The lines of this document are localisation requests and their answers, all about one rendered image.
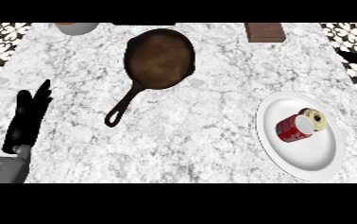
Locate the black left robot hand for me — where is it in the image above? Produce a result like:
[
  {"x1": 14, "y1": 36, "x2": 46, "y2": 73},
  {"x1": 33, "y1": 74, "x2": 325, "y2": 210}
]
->
[{"x1": 2, "y1": 78, "x2": 55, "y2": 155}]

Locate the dark cast iron pan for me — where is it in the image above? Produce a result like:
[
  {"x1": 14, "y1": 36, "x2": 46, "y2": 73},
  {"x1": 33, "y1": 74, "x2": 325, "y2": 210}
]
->
[{"x1": 104, "y1": 28, "x2": 197, "y2": 129}]

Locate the red can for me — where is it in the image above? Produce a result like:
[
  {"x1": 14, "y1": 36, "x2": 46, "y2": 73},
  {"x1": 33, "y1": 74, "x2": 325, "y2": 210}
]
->
[{"x1": 275, "y1": 113, "x2": 318, "y2": 144}]

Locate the white oval plate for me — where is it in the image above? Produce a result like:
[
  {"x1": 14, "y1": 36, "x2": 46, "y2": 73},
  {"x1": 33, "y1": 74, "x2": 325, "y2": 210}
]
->
[{"x1": 256, "y1": 91, "x2": 347, "y2": 182}]

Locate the grey bowl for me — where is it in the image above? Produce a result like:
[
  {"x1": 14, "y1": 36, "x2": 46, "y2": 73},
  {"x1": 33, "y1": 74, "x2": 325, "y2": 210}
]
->
[{"x1": 55, "y1": 23, "x2": 101, "y2": 37}]

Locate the brown rectangular block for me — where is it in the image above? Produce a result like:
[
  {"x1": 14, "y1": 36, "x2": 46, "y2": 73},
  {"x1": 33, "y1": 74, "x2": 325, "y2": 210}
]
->
[{"x1": 244, "y1": 23, "x2": 288, "y2": 43}]

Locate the pale blueberry muffin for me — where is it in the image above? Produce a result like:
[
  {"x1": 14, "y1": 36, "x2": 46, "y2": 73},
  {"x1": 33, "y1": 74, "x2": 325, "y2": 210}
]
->
[{"x1": 298, "y1": 107, "x2": 329, "y2": 132}]

